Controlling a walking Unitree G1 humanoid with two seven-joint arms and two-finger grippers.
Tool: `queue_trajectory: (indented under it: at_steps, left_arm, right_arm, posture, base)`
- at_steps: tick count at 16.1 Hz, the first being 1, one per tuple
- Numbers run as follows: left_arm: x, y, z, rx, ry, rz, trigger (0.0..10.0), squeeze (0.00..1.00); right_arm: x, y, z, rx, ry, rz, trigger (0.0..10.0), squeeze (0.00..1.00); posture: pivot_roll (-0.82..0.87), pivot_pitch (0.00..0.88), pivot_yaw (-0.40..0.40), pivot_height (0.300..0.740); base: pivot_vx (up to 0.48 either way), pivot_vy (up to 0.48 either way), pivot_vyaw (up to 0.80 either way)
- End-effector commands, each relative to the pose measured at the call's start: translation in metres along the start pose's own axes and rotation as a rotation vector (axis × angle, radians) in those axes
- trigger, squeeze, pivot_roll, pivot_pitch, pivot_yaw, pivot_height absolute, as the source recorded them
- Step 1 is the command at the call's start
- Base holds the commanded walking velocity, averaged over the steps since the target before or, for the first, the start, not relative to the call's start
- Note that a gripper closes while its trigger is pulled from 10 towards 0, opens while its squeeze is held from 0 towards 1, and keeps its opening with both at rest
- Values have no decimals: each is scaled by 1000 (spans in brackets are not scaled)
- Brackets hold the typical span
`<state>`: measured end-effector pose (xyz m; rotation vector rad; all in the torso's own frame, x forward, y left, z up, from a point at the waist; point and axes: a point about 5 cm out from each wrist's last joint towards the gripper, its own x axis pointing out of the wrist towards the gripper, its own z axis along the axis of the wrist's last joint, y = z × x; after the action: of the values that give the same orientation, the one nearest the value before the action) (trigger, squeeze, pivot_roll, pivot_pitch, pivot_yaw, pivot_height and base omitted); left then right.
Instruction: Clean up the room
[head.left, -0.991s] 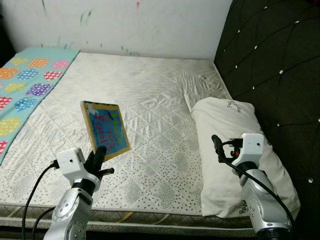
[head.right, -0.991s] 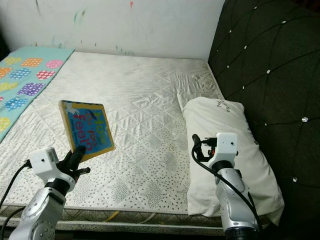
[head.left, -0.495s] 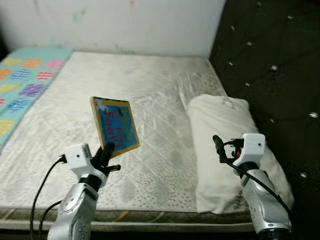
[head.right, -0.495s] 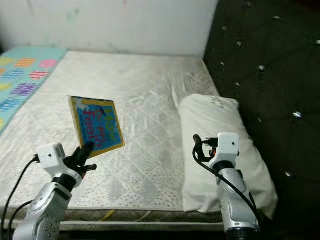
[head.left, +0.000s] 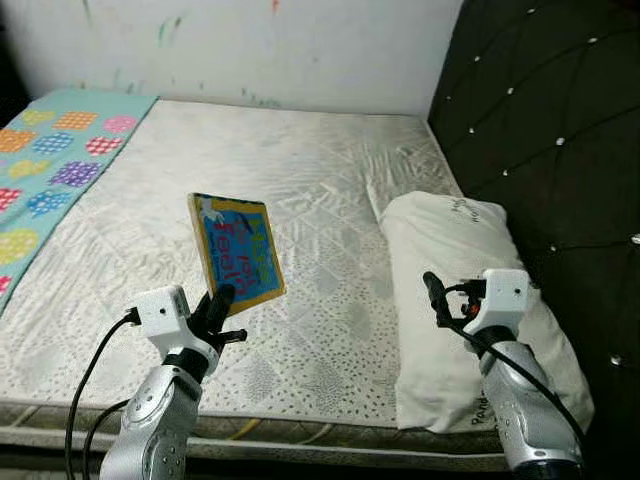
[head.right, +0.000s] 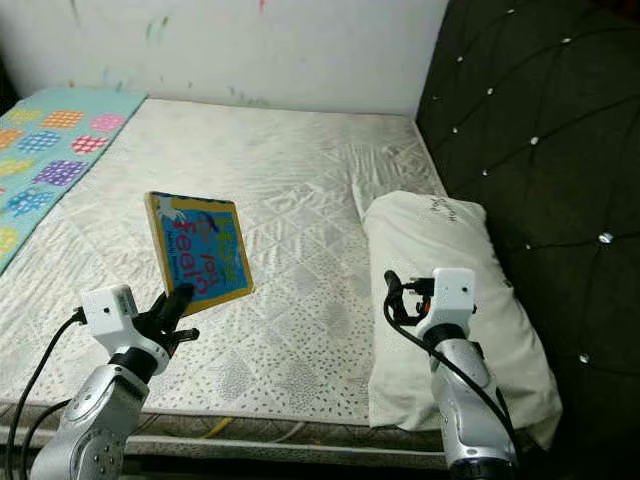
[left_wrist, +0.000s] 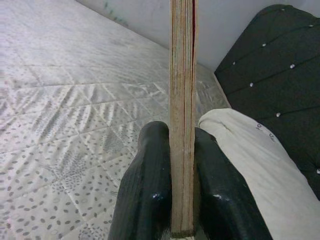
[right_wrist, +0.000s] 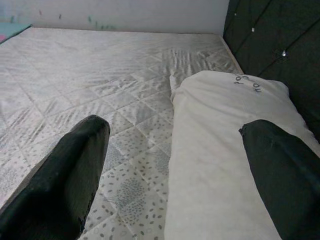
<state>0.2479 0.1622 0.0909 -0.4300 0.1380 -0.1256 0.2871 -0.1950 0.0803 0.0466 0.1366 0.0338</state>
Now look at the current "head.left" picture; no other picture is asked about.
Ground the teal blanket with colourful shapes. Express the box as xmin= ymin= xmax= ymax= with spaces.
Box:
xmin=0 ymin=87 xmax=159 ymax=313

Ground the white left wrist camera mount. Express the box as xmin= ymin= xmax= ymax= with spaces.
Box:
xmin=134 ymin=284 xmax=222 ymax=363

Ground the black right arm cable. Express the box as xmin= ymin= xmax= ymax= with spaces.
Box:
xmin=438 ymin=285 xmax=588 ymax=451

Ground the yellow blue children's book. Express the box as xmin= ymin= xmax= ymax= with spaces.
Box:
xmin=186 ymin=191 xmax=288 ymax=318

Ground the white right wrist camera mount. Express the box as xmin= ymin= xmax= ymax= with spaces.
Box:
xmin=464 ymin=267 xmax=532 ymax=343

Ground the black tufted headboard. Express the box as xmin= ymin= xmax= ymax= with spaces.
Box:
xmin=427 ymin=0 xmax=640 ymax=480

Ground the white quilted mattress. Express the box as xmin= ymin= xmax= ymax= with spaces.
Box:
xmin=0 ymin=97 xmax=506 ymax=473

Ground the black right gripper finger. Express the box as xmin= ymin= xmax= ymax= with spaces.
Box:
xmin=421 ymin=270 xmax=453 ymax=328

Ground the white pillow with black lettering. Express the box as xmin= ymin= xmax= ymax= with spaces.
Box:
xmin=379 ymin=191 xmax=597 ymax=435

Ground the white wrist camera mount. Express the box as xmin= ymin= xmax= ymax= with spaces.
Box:
xmin=464 ymin=267 xmax=532 ymax=343
xmin=134 ymin=284 xmax=222 ymax=363

